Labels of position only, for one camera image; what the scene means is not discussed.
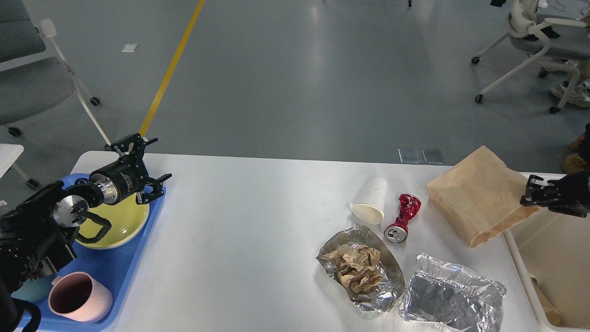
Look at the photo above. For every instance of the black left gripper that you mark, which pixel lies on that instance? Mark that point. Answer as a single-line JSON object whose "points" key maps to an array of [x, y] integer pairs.
{"points": [[128, 175]]}

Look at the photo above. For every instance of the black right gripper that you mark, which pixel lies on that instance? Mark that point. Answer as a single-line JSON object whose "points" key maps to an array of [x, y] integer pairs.
{"points": [[570, 194]]}

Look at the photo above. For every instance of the yellow plastic plate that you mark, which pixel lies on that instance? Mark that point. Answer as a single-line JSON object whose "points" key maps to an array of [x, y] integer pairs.
{"points": [[127, 219]]}

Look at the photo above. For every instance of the brown paper bag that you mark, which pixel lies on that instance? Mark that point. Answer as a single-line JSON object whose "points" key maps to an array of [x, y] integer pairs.
{"points": [[480, 197]]}

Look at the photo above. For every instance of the pink ribbed mug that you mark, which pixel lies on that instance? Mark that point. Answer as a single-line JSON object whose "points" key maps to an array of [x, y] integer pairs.
{"points": [[79, 297]]}

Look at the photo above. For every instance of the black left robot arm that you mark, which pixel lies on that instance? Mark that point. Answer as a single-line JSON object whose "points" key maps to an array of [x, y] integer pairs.
{"points": [[37, 236]]}

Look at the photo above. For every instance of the beige plastic bin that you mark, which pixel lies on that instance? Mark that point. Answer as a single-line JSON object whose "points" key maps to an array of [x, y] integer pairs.
{"points": [[555, 248]]}

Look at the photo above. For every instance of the blue plastic tray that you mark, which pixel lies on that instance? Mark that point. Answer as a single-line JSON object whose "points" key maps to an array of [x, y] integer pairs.
{"points": [[113, 268]]}

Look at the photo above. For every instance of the person in khaki trousers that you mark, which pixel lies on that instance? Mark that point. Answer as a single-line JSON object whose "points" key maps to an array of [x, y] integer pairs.
{"points": [[579, 95]]}

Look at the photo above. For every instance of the brown paper in bin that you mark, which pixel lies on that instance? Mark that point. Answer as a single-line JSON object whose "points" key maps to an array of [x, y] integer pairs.
{"points": [[550, 311]]}

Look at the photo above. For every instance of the white side table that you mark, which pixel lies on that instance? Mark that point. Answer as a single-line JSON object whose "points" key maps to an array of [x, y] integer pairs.
{"points": [[9, 153]]}

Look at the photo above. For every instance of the grey office chair left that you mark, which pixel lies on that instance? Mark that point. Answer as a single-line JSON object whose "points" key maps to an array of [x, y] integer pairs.
{"points": [[35, 87]]}

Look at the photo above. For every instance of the crumpled aluminium foil sheet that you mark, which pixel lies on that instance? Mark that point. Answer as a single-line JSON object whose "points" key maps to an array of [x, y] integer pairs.
{"points": [[452, 296]]}

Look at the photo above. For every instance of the teal yellow mug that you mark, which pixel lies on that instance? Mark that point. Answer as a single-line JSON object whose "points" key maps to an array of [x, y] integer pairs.
{"points": [[35, 291]]}

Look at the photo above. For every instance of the crushed red soda can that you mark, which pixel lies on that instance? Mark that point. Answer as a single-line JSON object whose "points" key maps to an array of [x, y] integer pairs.
{"points": [[397, 232]]}

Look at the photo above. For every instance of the white office chair right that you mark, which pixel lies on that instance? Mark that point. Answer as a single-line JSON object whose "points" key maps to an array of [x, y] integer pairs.
{"points": [[546, 40]]}

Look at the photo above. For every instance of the white paper cup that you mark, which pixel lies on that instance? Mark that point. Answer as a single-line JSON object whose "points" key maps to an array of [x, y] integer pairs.
{"points": [[369, 204]]}

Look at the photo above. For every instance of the foil tray with paper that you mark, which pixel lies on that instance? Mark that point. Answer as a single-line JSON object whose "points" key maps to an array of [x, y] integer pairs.
{"points": [[388, 291]]}

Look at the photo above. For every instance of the crumpled brown paper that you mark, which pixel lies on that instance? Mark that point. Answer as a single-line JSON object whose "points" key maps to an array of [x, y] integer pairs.
{"points": [[356, 267]]}

